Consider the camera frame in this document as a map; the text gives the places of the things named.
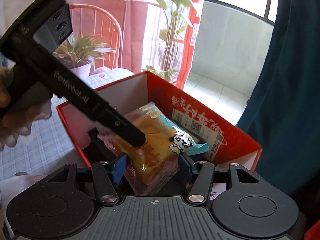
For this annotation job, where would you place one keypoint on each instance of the yellow panda snack packet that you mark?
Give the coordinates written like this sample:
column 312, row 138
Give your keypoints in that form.
column 153, row 164

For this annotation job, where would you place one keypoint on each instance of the red strawberry cardboard box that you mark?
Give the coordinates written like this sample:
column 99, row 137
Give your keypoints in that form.
column 228, row 144

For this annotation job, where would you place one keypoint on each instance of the black fabric item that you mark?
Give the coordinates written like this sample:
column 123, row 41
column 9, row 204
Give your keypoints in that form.
column 96, row 150

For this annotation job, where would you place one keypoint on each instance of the dark teal curtain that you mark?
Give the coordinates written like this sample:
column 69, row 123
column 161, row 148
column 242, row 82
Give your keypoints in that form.
column 282, row 114

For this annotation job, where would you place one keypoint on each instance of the person left hand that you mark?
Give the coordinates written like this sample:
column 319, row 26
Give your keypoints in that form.
column 14, row 124

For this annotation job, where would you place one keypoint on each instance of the pink printed backdrop curtain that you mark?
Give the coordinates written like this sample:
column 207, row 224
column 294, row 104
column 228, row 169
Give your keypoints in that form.
column 154, row 35

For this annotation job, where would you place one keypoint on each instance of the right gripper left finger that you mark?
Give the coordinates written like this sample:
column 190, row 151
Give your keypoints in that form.
column 65, row 202

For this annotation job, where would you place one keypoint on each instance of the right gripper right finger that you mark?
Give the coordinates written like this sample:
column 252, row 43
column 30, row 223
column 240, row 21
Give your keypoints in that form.
column 239, row 201

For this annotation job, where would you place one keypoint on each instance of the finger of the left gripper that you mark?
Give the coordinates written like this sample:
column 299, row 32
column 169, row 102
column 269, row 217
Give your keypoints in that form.
column 110, row 118

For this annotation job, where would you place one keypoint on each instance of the white mesh cloth bundle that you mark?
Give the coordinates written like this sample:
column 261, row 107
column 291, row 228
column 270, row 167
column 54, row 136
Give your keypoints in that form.
column 13, row 186

